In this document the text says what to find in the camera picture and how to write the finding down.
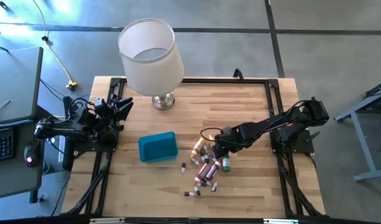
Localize black cable at table edge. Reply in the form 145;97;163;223
232;68;246;82

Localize black keyboard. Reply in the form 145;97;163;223
0;126;16;163

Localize yellow extension cable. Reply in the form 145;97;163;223
31;0;78;91

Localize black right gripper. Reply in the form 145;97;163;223
213;126;241;159

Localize grey office desk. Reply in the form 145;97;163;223
0;46;47;200

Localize grey metal cart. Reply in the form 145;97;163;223
334;77;381;183

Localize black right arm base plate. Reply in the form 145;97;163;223
270;129;315;154

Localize black computer mouse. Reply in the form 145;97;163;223
24;139;42;169

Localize black aluminium rig frame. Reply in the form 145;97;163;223
61;77;326;218

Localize large red food colouring bottle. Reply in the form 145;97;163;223
204;159;223;183
193;162;211;187

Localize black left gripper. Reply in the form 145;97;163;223
99;96;135;132

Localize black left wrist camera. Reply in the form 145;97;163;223
93;97;108;113

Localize teal plastic bin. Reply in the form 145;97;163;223
137;131;179;164

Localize black left camera cable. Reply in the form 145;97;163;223
68;96;96;116

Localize white shade silver table lamp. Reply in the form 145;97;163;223
117;17;185;111

